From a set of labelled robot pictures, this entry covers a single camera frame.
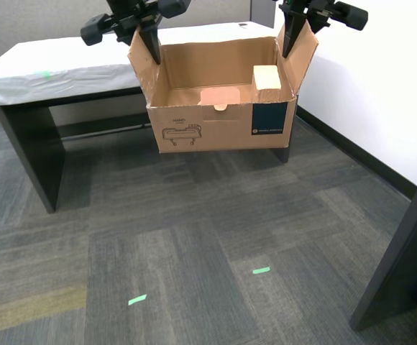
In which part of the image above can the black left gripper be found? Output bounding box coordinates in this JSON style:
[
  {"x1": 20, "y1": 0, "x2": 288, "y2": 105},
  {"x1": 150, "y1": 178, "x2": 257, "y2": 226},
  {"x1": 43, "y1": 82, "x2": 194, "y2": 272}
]
[{"x1": 80, "y1": 0, "x2": 188, "y2": 65}]

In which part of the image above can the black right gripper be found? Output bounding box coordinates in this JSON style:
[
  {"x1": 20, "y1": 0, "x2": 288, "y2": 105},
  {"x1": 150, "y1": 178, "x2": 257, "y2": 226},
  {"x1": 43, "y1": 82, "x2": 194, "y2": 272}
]
[{"x1": 279, "y1": 0, "x2": 370, "y2": 58}]

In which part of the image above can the light wooden block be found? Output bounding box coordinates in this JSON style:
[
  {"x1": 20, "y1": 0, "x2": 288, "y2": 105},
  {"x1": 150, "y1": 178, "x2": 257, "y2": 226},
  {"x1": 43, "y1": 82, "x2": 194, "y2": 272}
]
[{"x1": 252, "y1": 64, "x2": 282, "y2": 104}]

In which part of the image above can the brown cardboard box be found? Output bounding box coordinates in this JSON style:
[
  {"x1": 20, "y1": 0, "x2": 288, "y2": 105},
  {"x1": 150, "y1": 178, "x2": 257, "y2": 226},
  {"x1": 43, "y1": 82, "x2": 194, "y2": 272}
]
[{"x1": 127, "y1": 14, "x2": 320, "y2": 155}]

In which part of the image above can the white plastic table sheet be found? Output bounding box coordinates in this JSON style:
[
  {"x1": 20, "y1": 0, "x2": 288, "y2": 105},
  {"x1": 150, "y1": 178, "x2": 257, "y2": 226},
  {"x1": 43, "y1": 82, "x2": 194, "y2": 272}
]
[{"x1": 0, "y1": 20, "x2": 280, "y2": 107}]

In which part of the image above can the grey fabric cubicle partition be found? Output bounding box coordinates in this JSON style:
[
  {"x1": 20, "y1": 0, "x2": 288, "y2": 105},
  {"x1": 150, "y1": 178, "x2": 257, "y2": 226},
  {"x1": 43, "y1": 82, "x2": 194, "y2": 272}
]
[{"x1": 0, "y1": 0, "x2": 252, "y2": 71}]

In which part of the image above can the black panel-leg table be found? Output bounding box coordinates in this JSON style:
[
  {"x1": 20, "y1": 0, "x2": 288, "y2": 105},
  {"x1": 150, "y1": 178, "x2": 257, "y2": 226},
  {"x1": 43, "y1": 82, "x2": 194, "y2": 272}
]
[{"x1": 0, "y1": 77, "x2": 299, "y2": 215}]

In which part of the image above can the beige top office desk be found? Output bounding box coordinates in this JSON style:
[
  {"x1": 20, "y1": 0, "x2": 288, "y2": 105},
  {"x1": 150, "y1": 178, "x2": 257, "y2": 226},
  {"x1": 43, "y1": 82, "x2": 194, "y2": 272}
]
[{"x1": 349, "y1": 138, "x2": 417, "y2": 331}]

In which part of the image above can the black wall baseboard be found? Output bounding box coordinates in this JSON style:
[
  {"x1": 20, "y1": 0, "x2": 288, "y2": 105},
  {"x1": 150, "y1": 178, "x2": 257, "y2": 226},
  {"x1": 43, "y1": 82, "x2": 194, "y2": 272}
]
[{"x1": 296, "y1": 105, "x2": 417, "y2": 199}]

